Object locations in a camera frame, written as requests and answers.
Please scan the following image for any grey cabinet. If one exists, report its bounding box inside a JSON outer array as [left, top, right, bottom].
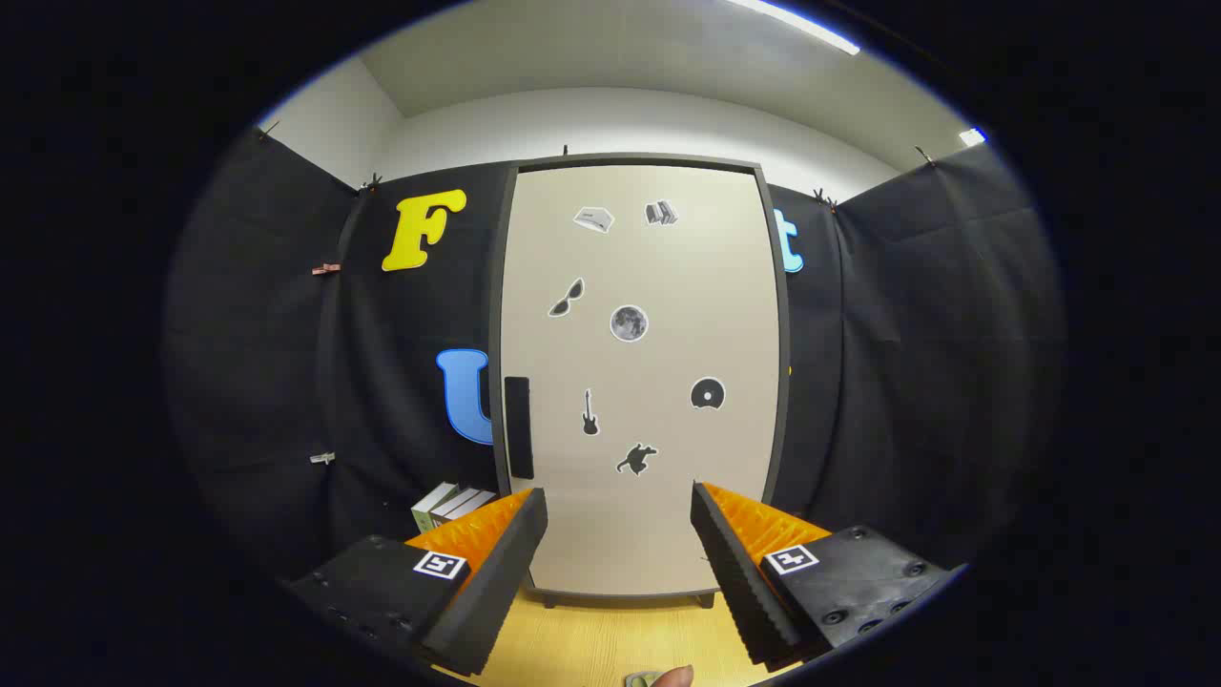
[[486, 153, 793, 610]]

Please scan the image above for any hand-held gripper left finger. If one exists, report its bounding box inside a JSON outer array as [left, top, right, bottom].
[[284, 487, 549, 678]]

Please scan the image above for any black backdrop cloth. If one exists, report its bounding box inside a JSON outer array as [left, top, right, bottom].
[[162, 129, 1065, 593]]

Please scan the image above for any black door handle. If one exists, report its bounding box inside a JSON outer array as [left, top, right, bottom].
[[504, 376, 534, 480]]

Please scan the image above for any long ceiling light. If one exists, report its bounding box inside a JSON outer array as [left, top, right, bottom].
[[735, 0, 861, 55]]

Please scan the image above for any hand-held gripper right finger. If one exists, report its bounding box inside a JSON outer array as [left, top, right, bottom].
[[690, 481, 966, 669]]

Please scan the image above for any green spine book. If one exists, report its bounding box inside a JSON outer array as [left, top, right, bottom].
[[412, 482, 461, 535]]

